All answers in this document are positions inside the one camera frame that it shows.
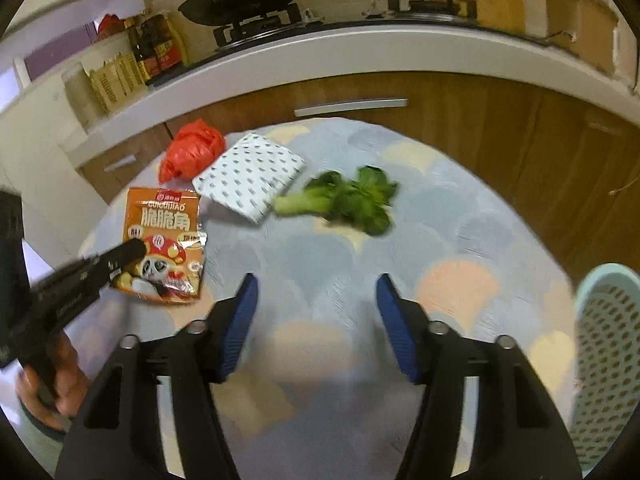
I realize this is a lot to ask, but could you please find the fan-pattern printed tablecloth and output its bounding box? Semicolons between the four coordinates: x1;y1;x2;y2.
20;119;581;480

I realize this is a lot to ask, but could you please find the dark sauce bottle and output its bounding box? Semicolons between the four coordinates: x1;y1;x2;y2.
150;14;191;73
125;17;161;83

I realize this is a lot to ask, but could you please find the white dotted paper box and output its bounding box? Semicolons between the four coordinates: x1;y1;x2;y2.
192;131;307;225

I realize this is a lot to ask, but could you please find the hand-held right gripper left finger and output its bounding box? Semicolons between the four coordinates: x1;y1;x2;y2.
55;272;261;480

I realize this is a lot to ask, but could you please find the teal plastic perforated basket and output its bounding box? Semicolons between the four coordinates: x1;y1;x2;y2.
570;263;640;468

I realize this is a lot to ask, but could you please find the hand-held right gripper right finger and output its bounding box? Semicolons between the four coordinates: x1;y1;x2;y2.
376;273;583;480

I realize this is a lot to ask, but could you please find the person's left hand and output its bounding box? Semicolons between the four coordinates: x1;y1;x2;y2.
15;332;93;431

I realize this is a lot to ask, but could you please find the black glass gas stove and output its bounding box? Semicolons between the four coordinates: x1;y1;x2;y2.
212;0;478;53

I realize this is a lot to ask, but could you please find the brown rice cooker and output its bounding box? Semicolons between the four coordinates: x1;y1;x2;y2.
542;0;621;76

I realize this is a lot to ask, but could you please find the green leafy vegetable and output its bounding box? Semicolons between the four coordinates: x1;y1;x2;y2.
274;166;398;237

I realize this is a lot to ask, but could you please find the grey canister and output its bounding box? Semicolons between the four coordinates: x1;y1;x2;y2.
61;62;108;133

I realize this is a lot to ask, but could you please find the red plastic bag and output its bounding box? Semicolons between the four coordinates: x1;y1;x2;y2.
159;119;226;184

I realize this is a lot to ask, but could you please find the orange snack packet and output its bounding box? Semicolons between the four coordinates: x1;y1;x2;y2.
107;186;208;305

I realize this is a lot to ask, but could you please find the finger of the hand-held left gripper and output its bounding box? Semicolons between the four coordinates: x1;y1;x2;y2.
30;238;147;331

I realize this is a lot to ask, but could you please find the red cloth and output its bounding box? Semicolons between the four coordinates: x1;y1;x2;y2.
97;14;126;36

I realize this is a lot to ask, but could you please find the yellow plastic holder basket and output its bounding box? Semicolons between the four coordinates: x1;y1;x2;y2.
89;54;150;113

